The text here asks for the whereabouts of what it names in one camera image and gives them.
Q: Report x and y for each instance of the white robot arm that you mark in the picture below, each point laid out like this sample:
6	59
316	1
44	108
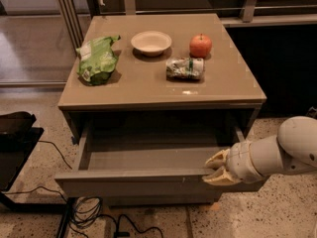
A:
292	151

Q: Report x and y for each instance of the green chip bag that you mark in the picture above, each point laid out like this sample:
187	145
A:
97	61

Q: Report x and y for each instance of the red apple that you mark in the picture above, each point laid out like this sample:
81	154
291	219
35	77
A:
200	46

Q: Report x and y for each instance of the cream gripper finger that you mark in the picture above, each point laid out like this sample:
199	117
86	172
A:
221	177
218	160

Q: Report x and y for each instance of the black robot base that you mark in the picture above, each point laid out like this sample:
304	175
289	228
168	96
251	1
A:
18	139

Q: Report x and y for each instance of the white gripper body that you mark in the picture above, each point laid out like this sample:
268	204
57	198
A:
243	162

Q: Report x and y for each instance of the grey drawer cabinet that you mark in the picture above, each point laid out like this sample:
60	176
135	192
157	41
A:
139	89

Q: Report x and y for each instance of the white paper bowl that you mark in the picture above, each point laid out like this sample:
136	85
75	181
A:
151	43

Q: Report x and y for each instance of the grey top drawer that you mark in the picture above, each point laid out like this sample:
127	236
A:
148	159

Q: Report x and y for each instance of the grey drawer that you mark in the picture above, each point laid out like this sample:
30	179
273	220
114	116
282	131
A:
148	159
160	200

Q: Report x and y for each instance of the grey bottom drawer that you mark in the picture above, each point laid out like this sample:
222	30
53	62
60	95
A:
160	200

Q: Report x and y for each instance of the crumpled white green packet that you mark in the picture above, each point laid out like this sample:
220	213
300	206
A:
187	68

